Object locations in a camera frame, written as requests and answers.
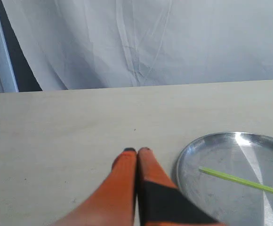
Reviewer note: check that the white backdrop cloth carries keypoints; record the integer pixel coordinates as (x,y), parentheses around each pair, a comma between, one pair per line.
(48,45)

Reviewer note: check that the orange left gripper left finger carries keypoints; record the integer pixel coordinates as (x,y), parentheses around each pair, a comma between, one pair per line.
(113,202)

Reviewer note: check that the green glow stick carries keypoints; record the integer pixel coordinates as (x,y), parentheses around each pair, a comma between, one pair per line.
(235,179)

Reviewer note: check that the round silver metal plate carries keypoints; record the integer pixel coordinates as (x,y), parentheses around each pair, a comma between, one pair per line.
(244,155)

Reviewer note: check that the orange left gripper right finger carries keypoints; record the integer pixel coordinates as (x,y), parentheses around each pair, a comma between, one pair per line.
(159,199)

